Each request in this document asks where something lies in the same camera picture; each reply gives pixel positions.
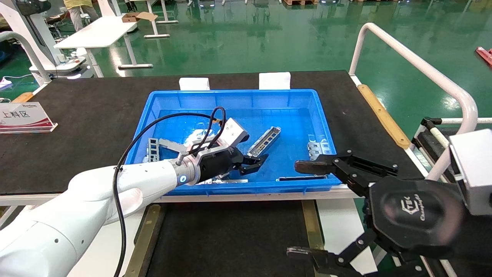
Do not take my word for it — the standing person in yellow coat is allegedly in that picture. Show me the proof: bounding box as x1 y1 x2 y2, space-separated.
63 0 98 32

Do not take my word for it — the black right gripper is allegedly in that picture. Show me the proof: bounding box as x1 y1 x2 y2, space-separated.
286 149 467 277

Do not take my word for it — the black table mat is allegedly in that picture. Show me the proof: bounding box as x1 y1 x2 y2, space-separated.
0 70 425 195

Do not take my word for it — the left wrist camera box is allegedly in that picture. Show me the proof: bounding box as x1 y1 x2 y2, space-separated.
184 118 249 155

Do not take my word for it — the dark long metal strip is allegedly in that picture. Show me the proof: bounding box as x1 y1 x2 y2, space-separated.
276 175 327 182

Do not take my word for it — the open cardboard box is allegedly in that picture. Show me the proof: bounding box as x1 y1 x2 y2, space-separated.
122 12 158 23

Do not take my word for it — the red object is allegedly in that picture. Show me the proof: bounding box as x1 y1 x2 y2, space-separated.
476 46 492 69

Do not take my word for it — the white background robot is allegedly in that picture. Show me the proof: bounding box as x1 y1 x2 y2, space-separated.
0 0 87 79

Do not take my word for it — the black round stool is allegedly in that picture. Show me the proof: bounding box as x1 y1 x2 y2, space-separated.
45 13 66 39

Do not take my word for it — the windowed metal bracket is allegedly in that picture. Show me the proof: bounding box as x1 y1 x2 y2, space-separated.
148 138 159 163
247 126 281 157

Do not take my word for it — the white workbench frame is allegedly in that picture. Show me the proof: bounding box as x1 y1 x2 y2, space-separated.
0 185 360 205

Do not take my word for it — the thin metal strip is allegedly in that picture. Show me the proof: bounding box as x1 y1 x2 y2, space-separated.
198 178 249 185

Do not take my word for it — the black flat container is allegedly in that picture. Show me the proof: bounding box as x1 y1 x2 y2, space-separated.
146 200 319 277

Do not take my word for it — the long plain metal plate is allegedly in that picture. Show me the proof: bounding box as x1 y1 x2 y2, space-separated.
158 138 193 154

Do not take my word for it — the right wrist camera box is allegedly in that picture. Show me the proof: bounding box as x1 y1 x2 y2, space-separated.
449 129 492 216

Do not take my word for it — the white background table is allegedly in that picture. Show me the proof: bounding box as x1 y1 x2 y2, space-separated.
54 15 154 78

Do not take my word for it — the red white acrylic sign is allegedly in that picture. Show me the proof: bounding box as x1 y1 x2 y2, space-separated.
0 102 58 134

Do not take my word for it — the white tubular railing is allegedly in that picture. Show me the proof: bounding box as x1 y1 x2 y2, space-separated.
0 31 52 84
348 22 479 181

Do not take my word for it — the white foam block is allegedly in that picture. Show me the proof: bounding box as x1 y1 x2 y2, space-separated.
180 78 210 91
259 72 291 90

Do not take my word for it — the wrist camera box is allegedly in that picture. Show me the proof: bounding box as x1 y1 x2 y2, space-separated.
184 118 249 155
449 129 492 216

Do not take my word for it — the blue plastic bin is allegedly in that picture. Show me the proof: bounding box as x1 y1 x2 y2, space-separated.
118 89 343 197

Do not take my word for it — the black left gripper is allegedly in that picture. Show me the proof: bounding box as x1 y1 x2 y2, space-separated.
197 147 269 184

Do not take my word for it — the white desk frame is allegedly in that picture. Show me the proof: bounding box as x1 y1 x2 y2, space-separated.
144 0 179 39

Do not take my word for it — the tabbed metal bracket stack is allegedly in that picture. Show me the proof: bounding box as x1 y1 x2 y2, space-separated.
307 139 331 160

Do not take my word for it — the black roller frame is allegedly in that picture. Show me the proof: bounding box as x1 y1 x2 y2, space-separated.
411 117 492 181

